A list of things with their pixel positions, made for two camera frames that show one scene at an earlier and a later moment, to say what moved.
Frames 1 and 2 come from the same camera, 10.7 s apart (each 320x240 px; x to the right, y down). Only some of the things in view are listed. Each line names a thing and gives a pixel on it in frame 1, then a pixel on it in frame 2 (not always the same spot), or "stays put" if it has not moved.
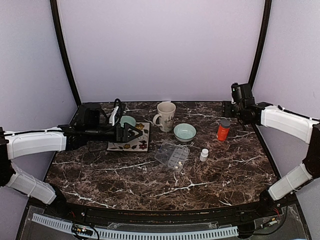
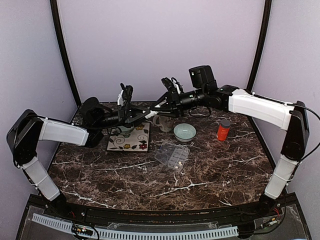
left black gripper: x=125 y=138 → x=125 y=113
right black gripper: x=226 y=111 → x=176 y=106
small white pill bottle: x=204 y=155 → x=152 y=113
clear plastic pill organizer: x=172 y=155 stays put
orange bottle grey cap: x=223 y=130 stays put
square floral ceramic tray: x=139 y=143 stays put
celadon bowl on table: x=184 y=132 stays put
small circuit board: x=81 y=229 stays put
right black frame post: x=267 y=9 stays put
